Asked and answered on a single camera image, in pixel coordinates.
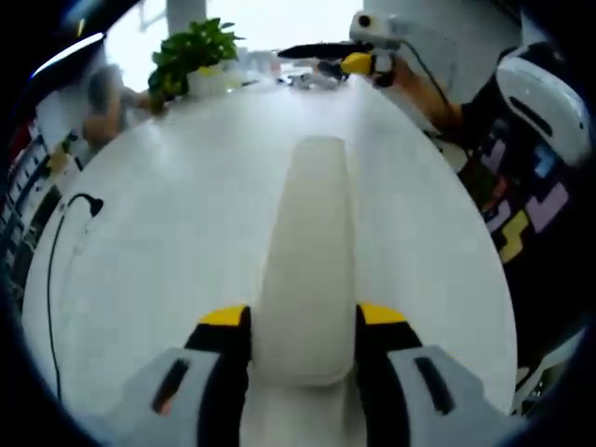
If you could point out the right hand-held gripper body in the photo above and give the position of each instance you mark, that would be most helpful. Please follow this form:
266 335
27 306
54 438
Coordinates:
382 32

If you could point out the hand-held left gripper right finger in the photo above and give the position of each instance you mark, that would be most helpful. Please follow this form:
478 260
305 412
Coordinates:
386 372

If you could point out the storage shelf with white boxes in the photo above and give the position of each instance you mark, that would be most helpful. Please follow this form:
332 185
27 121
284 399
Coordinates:
23 200

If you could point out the person's right hand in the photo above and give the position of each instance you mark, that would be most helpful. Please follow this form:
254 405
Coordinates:
398 74

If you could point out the beige cutlery case lid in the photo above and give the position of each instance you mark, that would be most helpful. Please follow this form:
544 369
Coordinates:
312 233

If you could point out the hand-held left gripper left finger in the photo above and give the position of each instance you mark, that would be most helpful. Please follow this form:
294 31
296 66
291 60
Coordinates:
219 372

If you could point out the green potted plant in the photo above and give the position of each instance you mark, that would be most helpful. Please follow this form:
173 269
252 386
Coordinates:
195 56

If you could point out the white chest-worn device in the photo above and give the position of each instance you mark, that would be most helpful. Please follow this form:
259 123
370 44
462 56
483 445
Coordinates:
540 102

